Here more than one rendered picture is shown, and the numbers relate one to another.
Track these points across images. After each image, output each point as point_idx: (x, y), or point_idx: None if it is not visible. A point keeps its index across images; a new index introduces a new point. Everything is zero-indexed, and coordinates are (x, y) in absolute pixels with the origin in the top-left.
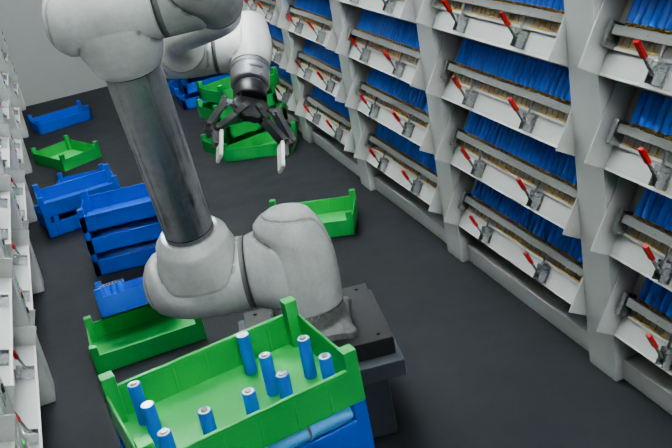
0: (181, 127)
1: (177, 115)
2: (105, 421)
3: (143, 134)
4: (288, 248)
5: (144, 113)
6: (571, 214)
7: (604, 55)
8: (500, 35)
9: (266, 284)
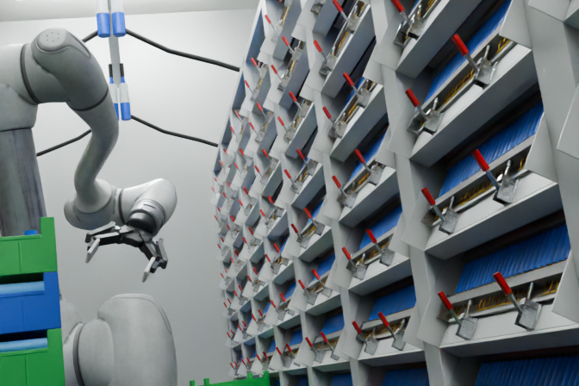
0: (41, 191)
1: (39, 179)
2: None
3: (3, 183)
4: (120, 319)
5: (6, 163)
6: (410, 320)
7: (414, 141)
8: (369, 188)
9: (94, 355)
